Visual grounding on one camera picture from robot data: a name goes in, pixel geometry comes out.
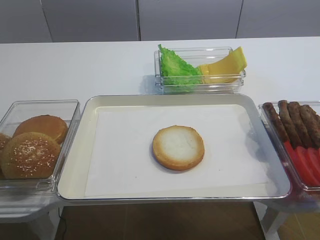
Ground clear bun container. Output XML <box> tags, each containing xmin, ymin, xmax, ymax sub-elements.
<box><xmin>0</xmin><ymin>99</ymin><xmax>81</xmax><ymax>195</ymax></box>

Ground flat yellow cheese slice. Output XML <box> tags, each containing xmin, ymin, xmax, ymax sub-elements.
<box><xmin>197</xmin><ymin>64</ymin><xmax>241</xmax><ymax>84</ymax></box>

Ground sesame bun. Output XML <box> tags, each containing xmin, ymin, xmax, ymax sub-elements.
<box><xmin>0</xmin><ymin>132</ymin><xmax>61</xmax><ymax>179</ymax></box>
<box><xmin>0</xmin><ymin>133</ymin><xmax>12</xmax><ymax>150</ymax></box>

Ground brown meat patty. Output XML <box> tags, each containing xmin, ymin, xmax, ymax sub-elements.
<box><xmin>277</xmin><ymin>100</ymin><xmax>303</xmax><ymax>149</ymax></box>
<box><xmin>299</xmin><ymin>105</ymin><xmax>320</xmax><ymax>148</ymax></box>
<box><xmin>288</xmin><ymin>101</ymin><xmax>314</xmax><ymax>148</ymax></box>
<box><xmin>263</xmin><ymin>102</ymin><xmax>290</xmax><ymax>143</ymax></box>

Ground green lettuce leaves in container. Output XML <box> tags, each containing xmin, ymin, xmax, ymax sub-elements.
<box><xmin>163</xmin><ymin>75</ymin><xmax>202</xmax><ymax>86</ymax></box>

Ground red tomato slice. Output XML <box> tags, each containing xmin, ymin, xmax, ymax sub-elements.
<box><xmin>283</xmin><ymin>141</ymin><xmax>307</xmax><ymax>184</ymax></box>
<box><xmin>295</xmin><ymin>146</ymin><xmax>319</xmax><ymax>187</ymax></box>
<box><xmin>306</xmin><ymin>147</ymin><xmax>320</xmax><ymax>181</ymax></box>

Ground clear lettuce cheese container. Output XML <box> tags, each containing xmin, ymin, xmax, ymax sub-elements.
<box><xmin>154</xmin><ymin>46</ymin><xmax>246</xmax><ymax>94</ymax></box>

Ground white parchment paper sheet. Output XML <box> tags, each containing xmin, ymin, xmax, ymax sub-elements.
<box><xmin>85</xmin><ymin>104</ymin><xmax>268</xmax><ymax>197</ymax></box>

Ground clear patty tomato container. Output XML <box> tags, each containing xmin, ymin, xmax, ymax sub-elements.
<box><xmin>259</xmin><ymin>101</ymin><xmax>320</xmax><ymax>192</ymax></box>

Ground silver metal baking tray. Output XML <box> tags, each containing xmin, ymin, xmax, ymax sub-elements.
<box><xmin>57</xmin><ymin>93</ymin><xmax>292</xmax><ymax>204</ymax></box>

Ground upright yellow cheese slice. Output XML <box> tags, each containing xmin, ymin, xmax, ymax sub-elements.
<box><xmin>208</xmin><ymin>46</ymin><xmax>247</xmax><ymax>75</ymax></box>

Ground bottom bun half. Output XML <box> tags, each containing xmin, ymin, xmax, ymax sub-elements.
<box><xmin>152</xmin><ymin>125</ymin><xmax>205</xmax><ymax>171</ymax></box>

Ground plain brown bun half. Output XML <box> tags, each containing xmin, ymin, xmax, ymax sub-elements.
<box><xmin>13</xmin><ymin>114</ymin><xmax>68</xmax><ymax>144</ymax></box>

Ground green lettuce leaf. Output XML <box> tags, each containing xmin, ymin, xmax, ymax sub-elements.
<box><xmin>158</xmin><ymin>44</ymin><xmax>202</xmax><ymax>77</ymax></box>

